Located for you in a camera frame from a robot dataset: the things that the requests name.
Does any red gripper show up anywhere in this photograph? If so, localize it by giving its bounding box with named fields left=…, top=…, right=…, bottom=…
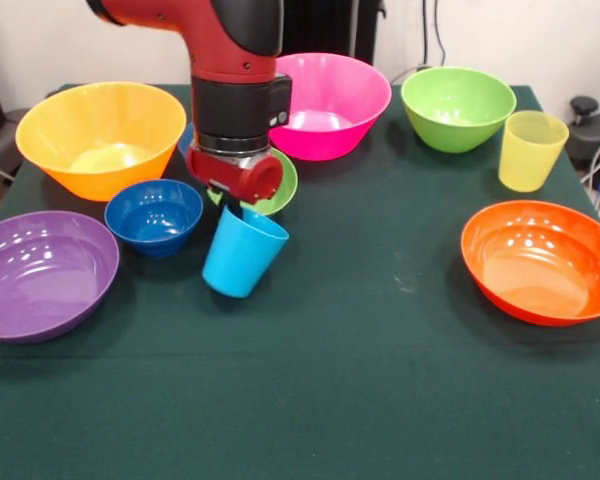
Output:
left=186, top=142, right=285, bottom=220

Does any light blue plastic cup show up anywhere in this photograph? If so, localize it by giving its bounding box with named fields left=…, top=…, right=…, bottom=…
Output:
left=201, top=203, right=290, bottom=300

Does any small dark blue bowl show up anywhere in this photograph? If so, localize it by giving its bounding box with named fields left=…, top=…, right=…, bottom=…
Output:
left=103, top=178, right=205, bottom=260

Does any large green plastic bowl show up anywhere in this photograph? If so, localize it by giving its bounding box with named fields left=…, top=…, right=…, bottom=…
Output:
left=400, top=66, right=518, bottom=154

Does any small green plastic bowl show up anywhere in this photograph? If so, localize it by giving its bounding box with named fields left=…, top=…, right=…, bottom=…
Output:
left=207, top=147, right=299, bottom=217

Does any translucent light blue bowl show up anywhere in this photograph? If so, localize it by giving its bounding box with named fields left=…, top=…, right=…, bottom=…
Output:
left=178, top=123, right=196, bottom=157

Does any large yellow plastic bowl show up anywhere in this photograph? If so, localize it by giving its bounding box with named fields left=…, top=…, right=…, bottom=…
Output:
left=14, top=81, right=188, bottom=203

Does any large pink plastic bowl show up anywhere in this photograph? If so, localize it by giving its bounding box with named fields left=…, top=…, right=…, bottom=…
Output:
left=272, top=52, right=393, bottom=162

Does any shallow purple plastic bowl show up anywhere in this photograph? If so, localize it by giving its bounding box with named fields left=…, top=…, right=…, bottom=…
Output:
left=0, top=210, right=121, bottom=344

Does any dark green tablecloth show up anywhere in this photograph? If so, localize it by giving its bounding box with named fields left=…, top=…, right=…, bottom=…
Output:
left=0, top=83, right=600, bottom=480

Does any translucent yellow plastic cup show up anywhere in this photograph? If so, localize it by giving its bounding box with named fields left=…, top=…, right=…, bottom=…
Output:
left=497, top=110, right=570, bottom=193

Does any shallow orange plastic bowl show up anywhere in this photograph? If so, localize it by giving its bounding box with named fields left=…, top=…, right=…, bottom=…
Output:
left=460, top=200, right=600, bottom=328

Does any black knob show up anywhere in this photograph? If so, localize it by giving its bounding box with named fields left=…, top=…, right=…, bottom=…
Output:
left=569, top=96, right=600, bottom=126

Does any black round base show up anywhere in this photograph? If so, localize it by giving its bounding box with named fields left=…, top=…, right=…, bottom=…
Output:
left=564, top=110, right=600, bottom=176

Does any black wall cable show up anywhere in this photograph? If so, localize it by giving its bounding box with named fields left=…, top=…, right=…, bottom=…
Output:
left=432, top=0, right=448, bottom=69
left=415, top=0, right=434, bottom=76

